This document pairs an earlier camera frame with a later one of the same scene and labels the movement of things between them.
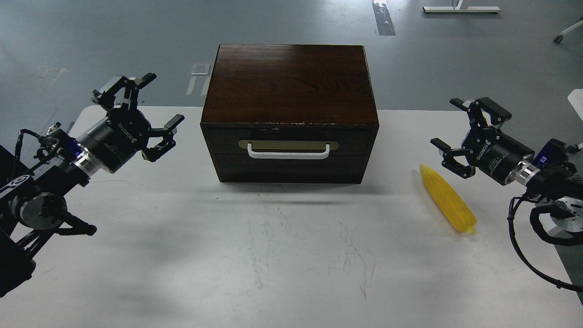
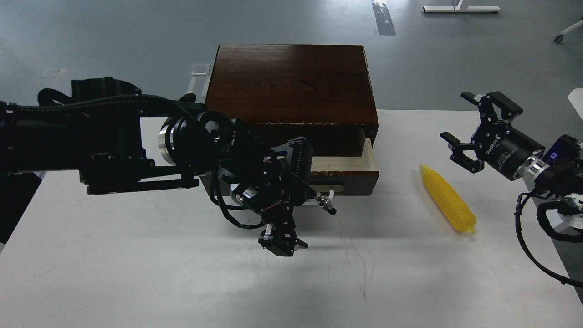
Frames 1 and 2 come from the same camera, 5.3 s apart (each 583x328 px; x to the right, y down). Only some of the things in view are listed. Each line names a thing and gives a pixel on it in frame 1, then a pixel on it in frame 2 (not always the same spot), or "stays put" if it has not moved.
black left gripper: x=126 y=130 → x=273 y=195
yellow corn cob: x=455 y=210 stays put
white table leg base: x=469 y=9 stays put
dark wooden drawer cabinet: x=290 y=114 stays put
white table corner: x=575 y=98 stays put
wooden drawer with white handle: x=292 y=143 → x=334 y=175
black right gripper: x=494 y=153 → x=503 y=148
